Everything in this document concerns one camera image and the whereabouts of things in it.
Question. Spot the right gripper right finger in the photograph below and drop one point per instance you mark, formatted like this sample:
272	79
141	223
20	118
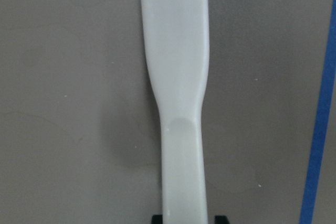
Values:
220	219

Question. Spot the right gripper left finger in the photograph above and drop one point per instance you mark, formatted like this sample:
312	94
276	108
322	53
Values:
157	219

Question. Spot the beige hand brush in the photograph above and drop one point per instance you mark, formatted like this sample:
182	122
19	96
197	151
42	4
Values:
176	39

